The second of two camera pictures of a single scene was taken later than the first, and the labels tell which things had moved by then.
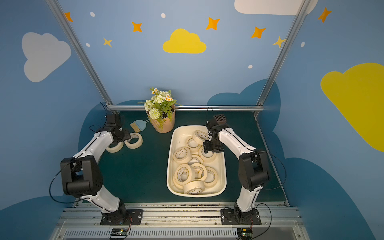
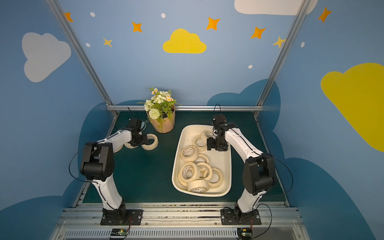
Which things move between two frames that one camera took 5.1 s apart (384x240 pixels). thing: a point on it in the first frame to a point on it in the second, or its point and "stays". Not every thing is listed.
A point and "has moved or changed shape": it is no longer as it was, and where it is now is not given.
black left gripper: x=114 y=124 to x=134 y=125
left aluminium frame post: x=67 y=28 stays
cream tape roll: x=116 y=148 stays
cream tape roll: x=207 y=159 to x=200 y=141
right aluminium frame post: x=301 y=11 stays
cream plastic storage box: x=177 y=135 has moved or changed shape
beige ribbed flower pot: x=164 y=125 stays
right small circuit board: x=244 y=233 stays
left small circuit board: x=119 y=232 stays
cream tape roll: x=182 y=155 has moved or changed shape
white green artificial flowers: x=160 y=106 stays
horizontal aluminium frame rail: x=191 y=108 stays
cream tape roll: x=193 y=150 has moved or changed shape
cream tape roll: x=199 y=136 to x=152 y=146
